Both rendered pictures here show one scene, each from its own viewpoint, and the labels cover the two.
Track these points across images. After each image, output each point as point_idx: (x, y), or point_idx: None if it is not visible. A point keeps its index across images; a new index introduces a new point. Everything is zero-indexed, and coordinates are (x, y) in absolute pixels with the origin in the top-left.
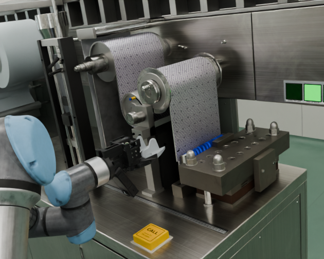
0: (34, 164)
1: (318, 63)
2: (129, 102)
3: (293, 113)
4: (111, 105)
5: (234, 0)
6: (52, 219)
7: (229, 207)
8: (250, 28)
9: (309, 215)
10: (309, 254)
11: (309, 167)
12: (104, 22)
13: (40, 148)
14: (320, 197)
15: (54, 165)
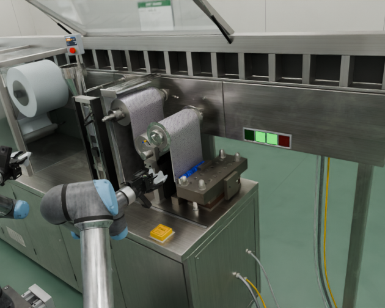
0: (112, 206)
1: (263, 119)
2: (140, 141)
3: None
4: (125, 139)
5: (211, 68)
6: None
7: (208, 211)
8: (222, 91)
9: (268, 203)
10: (266, 232)
11: (271, 165)
12: (113, 69)
13: (112, 197)
14: (277, 189)
15: (117, 203)
